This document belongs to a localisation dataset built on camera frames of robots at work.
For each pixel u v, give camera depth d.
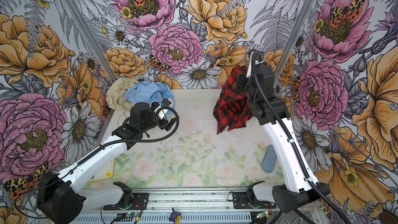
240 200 0.74
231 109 1.04
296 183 0.38
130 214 0.71
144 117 0.61
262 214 0.72
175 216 0.66
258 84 0.38
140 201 0.73
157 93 1.09
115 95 1.12
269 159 0.85
